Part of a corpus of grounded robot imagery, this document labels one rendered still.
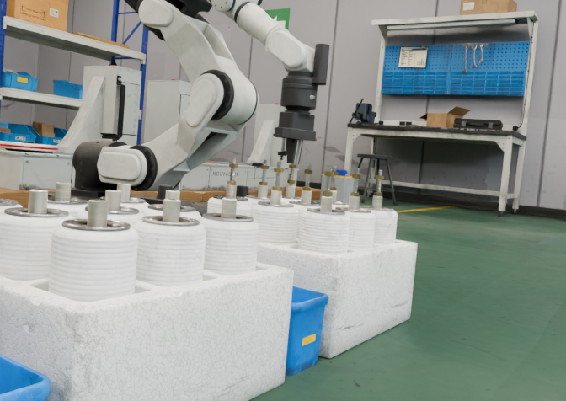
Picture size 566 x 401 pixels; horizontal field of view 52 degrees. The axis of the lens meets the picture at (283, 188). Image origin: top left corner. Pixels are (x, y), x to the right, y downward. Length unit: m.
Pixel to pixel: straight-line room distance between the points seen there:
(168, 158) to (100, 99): 1.87
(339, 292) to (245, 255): 0.26
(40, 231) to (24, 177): 2.36
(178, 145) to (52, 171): 1.55
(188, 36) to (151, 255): 1.08
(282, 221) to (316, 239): 0.09
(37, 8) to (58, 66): 4.01
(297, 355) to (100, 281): 0.42
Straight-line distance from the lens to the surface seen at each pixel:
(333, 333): 1.06
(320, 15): 7.24
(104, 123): 3.58
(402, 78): 6.48
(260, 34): 1.50
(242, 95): 1.64
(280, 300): 0.88
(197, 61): 1.72
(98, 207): 0.69
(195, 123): 1.63
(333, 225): 1.08
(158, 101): 4.02
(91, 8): 10.00
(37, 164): 3.15
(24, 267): 0.76
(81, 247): 0.66
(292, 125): 1.40
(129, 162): 1.80
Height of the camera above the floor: 0.35
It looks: 3 degrees down
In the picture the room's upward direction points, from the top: 5 degrees clockwise
